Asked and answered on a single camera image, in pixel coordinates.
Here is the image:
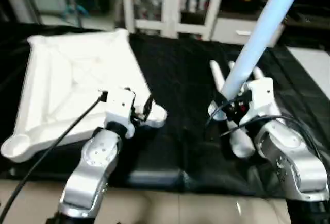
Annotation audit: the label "white plastic table top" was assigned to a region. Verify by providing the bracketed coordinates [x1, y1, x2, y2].
[0, 28, 168, 163]

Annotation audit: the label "black work mat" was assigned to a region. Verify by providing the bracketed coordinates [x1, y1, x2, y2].
[0, 22, 330, 199]

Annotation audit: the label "white drawer cabinet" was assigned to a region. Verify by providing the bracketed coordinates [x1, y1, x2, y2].
[212, 12, 258, 46]

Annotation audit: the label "white flat board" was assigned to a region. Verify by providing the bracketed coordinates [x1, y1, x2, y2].
[287, 46, 330, 91]

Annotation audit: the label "white glass door cabinet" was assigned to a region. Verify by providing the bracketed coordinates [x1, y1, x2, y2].
[123, 0, 227, 41]

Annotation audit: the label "black low desk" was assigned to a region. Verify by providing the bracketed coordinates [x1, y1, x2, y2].
[278, 2, 330, 48]

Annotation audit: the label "grey pole stand blue brackets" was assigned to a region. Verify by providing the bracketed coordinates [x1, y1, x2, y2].
[63, 0, 90, 28]

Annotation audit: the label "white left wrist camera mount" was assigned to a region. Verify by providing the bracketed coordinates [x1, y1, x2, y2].
[103, 88, 137, 139]

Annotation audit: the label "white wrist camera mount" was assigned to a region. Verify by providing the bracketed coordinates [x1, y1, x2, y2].
[237, 77, 282, 129]
[103, 88, 137, 139]

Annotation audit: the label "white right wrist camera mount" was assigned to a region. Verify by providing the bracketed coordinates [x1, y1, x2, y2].
[237, 77, 282, 129]

